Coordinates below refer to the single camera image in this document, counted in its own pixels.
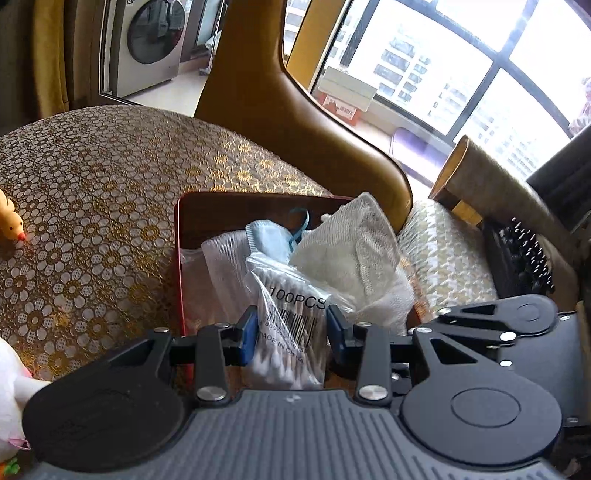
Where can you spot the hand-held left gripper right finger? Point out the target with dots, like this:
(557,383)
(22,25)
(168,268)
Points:
(335,333)

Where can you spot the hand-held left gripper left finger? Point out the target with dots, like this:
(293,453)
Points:
(249,333)

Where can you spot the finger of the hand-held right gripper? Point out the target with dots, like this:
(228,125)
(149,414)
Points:
(475,325)

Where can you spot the bag of cotton swabs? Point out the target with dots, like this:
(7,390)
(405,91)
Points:
(286,295)

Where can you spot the white gauze cloth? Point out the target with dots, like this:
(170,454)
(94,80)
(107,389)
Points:
(351,249)

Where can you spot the blue face mask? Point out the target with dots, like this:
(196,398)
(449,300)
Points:
(270,237)

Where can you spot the red box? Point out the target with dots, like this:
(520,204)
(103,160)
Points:
(221,212)

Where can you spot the black beaded seat cushion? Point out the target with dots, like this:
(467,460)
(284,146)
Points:
(524,258)

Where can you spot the brown wooden chair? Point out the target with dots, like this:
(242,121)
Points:
(498,194)

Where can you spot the purple mat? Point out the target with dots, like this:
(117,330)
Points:
(420,147)

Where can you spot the brown leather chair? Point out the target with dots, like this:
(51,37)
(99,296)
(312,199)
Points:
(277,115)

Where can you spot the cardboard box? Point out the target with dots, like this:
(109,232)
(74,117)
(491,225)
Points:
(346,94)

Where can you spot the grey plush mouse toy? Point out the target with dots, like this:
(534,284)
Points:
(16,392)

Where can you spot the yellow duck toy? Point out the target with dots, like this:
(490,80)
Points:
(10,217)

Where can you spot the silver washing machine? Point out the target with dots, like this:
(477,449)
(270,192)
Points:
(147,46)

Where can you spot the yellow curtain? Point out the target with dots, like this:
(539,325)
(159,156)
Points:
(51,55)

